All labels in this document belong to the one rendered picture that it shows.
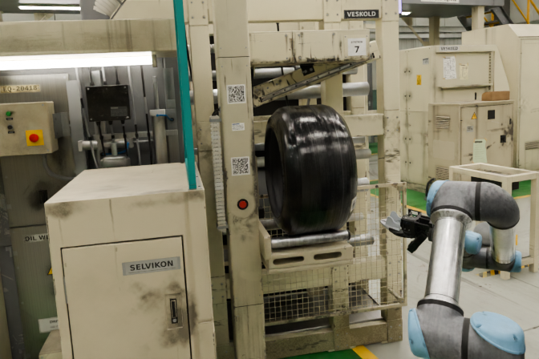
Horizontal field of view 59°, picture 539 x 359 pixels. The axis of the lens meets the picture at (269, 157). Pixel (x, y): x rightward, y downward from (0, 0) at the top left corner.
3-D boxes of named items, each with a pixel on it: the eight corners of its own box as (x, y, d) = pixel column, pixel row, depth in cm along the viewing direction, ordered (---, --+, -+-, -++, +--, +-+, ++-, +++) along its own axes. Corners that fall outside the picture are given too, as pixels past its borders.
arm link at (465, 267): (486, 276, 170) (485, 259, 163) (452, 272, 175) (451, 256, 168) (488, 257, 175) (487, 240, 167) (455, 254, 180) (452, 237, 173)
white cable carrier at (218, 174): (217, 231, 195) (210, 116, 189) (216, 228, 200) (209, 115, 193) (228, 231, 196) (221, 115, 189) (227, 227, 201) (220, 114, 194)
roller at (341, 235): (266, 236, 195) (266, 247, 196) (268, 240, 191) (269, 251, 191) (346, 227, 201) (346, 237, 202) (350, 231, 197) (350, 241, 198)
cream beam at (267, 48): (244, 65, 213) (242, 31, 211) (237, 68, 237) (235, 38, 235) (371, 60, 224) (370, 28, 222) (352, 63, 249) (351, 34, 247)
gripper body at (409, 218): (407, 207, 178) (439, 215, 171) (407, 225, 182) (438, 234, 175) (398, 218, 173) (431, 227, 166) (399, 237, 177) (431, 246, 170)
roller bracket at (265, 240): (265, 260, 188) (263, 236, 186) (249, 232, 226) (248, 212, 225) (273, 260, 188) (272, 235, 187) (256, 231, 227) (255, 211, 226)
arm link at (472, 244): (476, 261, 163) (476, 247, 158) (444, 252, 170) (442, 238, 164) (484, 243, 167) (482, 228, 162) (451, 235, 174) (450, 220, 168)
